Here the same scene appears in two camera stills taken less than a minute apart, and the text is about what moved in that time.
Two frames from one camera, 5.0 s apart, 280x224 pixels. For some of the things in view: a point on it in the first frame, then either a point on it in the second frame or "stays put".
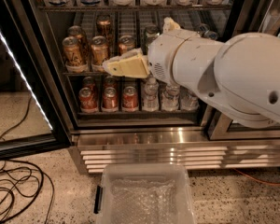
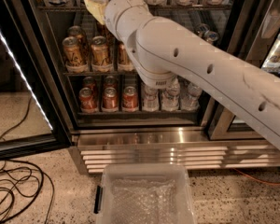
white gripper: x=162 y=57 → x=116 y=9
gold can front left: x=73 y=56 stays put
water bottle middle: x=170 y=99 stays put
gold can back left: x=77 y=32 stays put
